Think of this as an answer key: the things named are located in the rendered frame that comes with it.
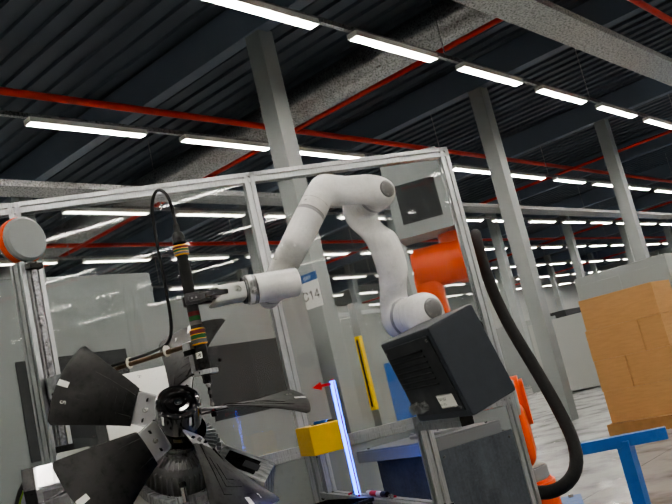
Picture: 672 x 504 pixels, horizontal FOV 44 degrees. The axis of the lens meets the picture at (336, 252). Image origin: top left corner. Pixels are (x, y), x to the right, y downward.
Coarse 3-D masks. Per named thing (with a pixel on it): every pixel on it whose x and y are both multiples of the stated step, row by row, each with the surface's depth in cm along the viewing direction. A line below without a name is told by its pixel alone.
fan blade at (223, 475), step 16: (208, 448) 212; (208, 464) 204; (224, 464) 209; (208, 480) 198; (224, 480) 201; (240, 480) 206; (208, 496) 194; (224, 496) 196; (240, 496) 199; (256, 496) 203; (272, 496) 208
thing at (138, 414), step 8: (144, 392) 222; (136, 400) 222; (144, 400) 222; (152, 400) 221; (136, 408) 222; (152, 408) 221; (136, 416) 222; (144, 416) 221; (152, 416) 221; (136, 424) 221; (144, 424) 221
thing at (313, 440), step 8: (320, 424) 254; (328, 424) 254; (336, 424) 255; (296, 432) 266; (304, 432) 257; (312, 432) 252; (320, 432) 253; (328, 432) 254; (336, 432) 255; (304, 440) 258; (312, 440) 252; (320, 440) 252; (328, 440) 253; (336, 440) 254; (304, 448) 260; (312, 448) 252; (320, 448) 252; (328, 448) 253; (336, 448) 253
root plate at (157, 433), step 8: (152, 424) 214; (144, 432) 212; (152, 432) 214; (160, 432) 215; (144, 440) 211; (152, 440) 213; (160, 440) 215; (152, 448) 213; (168, 448) 216; (160, 456) 213
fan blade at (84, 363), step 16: (80, 352) 228; (80, 368) 226; (96, 368) 225; (112, 368) 225; (80, 384) 224; (96, 384) 223; (112, 384) 223; (128, 384) 223; (80, 400) 223; (96, 400) 223; (112, 400) 222; (128, 400) 222; (48, 416) 222; (64, 416) 222; (80, 416) 222; (96, 416) 222; (112, 416) 222; (128, 416) 221
